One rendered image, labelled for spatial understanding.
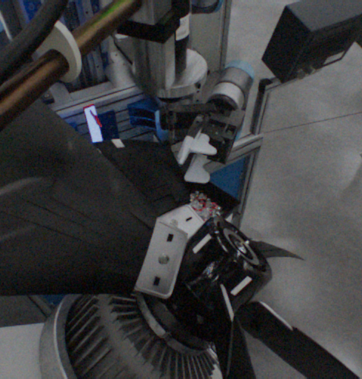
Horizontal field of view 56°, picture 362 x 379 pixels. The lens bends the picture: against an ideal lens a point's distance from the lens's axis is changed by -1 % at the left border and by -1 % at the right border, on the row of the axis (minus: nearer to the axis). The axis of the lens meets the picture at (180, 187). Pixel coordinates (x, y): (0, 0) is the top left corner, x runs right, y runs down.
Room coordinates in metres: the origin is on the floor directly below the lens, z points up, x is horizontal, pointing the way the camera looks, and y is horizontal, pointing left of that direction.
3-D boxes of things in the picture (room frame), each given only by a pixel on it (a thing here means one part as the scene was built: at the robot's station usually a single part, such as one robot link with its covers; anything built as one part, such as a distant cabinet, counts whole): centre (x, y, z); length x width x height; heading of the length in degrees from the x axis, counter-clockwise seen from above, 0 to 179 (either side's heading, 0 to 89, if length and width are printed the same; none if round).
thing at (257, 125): (0.88, -0.25, 0.96); 0.03 x 0.03 x 0.20; 32
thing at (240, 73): (0.68, -0.12, 1.18); 0.11 x 0.08 x 0.09; 159
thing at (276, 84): (0.93, -0.34, 1.04); 0.24 x 0.03 x 0.03; 122
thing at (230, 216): (0.55, -0.03, 0.85); 0.22 x 0.17 x 0.07; 137
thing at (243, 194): (0.88, -0.25, 0.39); 0.04 x 0.04 x 0.78; 32
